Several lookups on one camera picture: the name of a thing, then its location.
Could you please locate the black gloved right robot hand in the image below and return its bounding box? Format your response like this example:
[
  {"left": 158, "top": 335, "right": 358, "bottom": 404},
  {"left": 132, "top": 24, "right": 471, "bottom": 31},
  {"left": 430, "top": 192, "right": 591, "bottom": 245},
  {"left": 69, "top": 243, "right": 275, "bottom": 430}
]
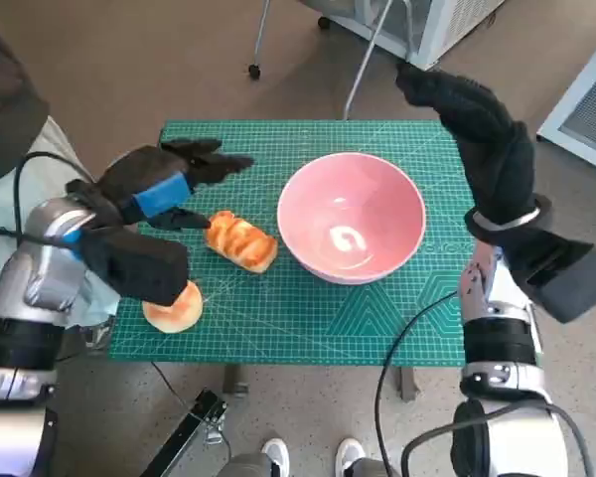
[{"left": 394, "top": 62, "right": 536, "bottom": 229}]

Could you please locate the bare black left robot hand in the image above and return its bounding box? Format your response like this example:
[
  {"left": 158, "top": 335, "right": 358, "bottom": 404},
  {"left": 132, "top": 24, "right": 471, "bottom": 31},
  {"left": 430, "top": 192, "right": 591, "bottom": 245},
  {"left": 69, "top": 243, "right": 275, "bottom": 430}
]
[{"left": 96, "top": 137, "right": 255, "bottom": 233}]

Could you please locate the long toy bread loaf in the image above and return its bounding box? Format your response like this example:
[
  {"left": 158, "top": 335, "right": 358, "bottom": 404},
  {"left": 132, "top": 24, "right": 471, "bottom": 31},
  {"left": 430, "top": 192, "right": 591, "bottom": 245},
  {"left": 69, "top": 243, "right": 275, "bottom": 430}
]
[{"left": 204, "top": 210, "right": 279, "bottom": 274}]

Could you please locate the round toy bread bun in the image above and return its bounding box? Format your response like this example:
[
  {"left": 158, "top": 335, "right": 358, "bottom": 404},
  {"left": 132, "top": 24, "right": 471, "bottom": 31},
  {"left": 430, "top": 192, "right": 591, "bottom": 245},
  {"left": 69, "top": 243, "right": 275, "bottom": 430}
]
[{"left": 142, "top": 280, "right": 204, "bottom": 334}]

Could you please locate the pink bowl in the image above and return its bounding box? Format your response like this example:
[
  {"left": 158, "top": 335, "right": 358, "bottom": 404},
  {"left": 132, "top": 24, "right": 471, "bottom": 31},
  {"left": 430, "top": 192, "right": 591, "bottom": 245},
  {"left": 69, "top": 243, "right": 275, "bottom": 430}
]
[{"left": 276, "top": 152, "right": 427, "bottom": 285}]

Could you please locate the white vent panel unit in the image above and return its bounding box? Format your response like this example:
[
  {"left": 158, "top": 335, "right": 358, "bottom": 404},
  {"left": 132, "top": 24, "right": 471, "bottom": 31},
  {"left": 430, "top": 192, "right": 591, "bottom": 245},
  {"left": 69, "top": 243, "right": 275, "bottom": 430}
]
[{"left": 535, "top": 29, "right": 596, "bottom": 178}]

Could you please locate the white cabinet on casters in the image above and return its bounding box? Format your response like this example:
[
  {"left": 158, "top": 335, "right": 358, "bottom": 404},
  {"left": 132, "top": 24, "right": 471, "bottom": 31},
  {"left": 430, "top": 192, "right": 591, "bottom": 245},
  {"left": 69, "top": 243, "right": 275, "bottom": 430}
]
[{"left": 297, "top": 0, "right": 506, "bottom": 71}]

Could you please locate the person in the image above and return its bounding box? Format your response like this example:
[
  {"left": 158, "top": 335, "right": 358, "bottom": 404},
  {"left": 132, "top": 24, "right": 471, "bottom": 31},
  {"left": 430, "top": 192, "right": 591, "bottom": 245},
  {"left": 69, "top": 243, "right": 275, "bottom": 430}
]
[{"left": 0, "top": 18, "right": 121, "bottom": 352}]

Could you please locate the green cutting mat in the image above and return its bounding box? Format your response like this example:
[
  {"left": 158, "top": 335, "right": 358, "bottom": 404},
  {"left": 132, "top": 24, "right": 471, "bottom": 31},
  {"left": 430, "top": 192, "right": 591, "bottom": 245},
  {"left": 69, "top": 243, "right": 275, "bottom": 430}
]
[{"left": 107, "top": 118, "right": 471, "bottom": 368}]

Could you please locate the dark table leg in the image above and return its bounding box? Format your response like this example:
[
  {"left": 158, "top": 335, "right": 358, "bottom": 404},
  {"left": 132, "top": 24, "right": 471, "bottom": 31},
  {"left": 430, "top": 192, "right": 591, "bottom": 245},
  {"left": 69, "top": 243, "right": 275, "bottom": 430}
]
[
  {"left": 223, "top": 366, "right": 249, "bottom": 397},
  {"left": 399, "top": 367, "right": 418, "bottom": 402}
]

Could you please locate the black metal stand bar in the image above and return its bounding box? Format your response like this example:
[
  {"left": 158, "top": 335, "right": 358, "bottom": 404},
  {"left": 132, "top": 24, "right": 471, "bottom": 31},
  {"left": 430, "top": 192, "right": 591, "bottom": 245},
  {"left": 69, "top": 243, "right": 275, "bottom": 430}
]
[{"left": 138, "top": 389, "right": 229, "bottom": 477}]

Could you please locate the white shoe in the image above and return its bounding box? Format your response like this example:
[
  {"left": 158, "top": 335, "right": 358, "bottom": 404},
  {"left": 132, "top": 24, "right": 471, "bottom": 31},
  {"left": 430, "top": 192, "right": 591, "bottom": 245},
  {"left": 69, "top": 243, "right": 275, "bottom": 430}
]
[
  {"left": 261, "top": 436, "right": 292, "bottom": 477},
  {"left": 336, "top": 437, "right": 367, "bottom": 477}
]

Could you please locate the grey leg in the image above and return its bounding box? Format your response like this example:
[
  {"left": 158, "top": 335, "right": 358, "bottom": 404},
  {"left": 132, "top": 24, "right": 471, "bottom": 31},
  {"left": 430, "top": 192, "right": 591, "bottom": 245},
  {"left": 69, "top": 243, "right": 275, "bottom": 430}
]
[
  {"left": 350, "top": 456, "right": 394, "bottom": 477},
  {"left": 218, "top": 452, "right": 274, "bottom": 477}
]

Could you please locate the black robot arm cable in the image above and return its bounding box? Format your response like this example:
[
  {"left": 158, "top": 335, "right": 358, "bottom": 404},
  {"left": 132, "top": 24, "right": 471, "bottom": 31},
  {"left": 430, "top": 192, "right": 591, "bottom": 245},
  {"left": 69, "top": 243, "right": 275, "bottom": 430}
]
[
  {"left": 374, "top": 290, "right": 461, "bottom": 477},
  {"left": 401, "top": 401, "right": 596, "bottom": 477},
  {"left": 0, "top": 151, "right": 98, "bottom": 294}
]

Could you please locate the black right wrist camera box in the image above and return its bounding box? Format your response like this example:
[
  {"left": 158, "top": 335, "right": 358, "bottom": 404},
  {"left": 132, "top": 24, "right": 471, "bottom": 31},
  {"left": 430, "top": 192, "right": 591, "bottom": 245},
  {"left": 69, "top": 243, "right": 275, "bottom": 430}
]
[{"left": 499, "top": 226, "right": 596, "bottom": 325}]

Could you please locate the silver chair frame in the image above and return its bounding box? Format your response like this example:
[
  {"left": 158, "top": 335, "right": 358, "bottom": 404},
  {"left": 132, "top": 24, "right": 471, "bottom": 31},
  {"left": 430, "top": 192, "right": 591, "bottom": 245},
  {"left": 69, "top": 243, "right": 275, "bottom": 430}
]
[{"left": 247, "top": 0, "right": 393, "bottom": 120}]

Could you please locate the thin black floor cable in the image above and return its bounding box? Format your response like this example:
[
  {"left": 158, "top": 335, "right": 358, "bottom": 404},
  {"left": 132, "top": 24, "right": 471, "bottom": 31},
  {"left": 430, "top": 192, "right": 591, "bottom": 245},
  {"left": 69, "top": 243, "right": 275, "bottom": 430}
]
[{"left": 151, "top": 361, "right": 196, "bottom": 416}]

